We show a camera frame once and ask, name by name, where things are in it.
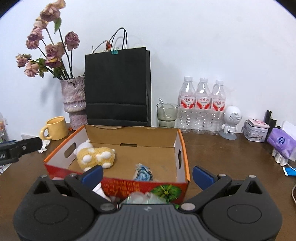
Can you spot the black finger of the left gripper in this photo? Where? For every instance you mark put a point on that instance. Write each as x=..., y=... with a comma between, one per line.
x=13, y=150

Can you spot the right water bottle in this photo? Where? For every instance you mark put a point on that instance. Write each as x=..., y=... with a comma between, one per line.
x=217, y=106

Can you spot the floral tin box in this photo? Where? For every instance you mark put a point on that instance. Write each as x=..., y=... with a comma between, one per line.
x=255, y=130

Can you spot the black paper bag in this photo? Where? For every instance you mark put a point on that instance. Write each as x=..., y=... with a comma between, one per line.
x=118, y=87

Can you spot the clear glass cup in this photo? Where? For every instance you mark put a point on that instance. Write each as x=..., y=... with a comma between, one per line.
x=171, y=111

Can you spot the left water bottle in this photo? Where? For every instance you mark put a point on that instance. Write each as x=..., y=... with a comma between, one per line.
x=187, y=103

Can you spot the dried pink flowers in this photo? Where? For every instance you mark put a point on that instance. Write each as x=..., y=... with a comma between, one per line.
x=56, y=50

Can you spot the yellow ceramic mug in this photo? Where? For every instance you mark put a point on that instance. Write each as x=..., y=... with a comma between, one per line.
x=55, y=129

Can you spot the purple tissue pack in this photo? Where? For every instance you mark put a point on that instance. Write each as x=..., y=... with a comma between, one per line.
x=282, y=143

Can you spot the blue white packet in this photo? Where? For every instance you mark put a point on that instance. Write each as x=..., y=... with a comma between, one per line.
x=142, y=173

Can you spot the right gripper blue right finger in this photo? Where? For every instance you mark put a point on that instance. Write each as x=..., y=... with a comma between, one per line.
x=212, y=186

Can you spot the white robot figurine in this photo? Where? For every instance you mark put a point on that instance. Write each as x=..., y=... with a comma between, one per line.
x=232, y=117

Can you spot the orange cardboard box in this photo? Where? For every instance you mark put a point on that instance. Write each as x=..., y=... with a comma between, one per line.
x=163, y=150

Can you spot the black small bottles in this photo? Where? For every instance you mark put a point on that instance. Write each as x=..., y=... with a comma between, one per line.
x=268, y=120

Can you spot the yellow white plush toy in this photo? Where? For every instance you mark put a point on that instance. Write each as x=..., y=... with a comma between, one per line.
x=88, y=156

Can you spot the white tissue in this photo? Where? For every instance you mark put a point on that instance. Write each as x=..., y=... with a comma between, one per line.
x=45, y=143

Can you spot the clear plastic wrapper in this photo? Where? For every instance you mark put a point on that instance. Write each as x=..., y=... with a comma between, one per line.
x=143, y=198

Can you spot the white small vials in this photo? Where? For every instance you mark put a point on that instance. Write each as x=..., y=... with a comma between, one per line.
x=280, y=159

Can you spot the water bottle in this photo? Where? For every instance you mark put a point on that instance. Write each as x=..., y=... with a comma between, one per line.
x=203, y=102
x=217, y=106
x=187, y=103

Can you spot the pink ceramic vase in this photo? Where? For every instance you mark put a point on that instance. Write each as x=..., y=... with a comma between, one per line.
x=73, y=92

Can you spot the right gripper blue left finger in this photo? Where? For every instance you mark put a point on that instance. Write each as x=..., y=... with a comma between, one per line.
x=82, y=186

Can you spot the teal binder clip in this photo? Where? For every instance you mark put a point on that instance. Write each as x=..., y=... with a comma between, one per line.
x=114, y=50

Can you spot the blue white object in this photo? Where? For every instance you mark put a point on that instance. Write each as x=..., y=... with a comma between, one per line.
x=289, y=171

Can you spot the middle water bottle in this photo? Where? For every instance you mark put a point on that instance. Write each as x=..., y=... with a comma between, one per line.
x=203, y=102

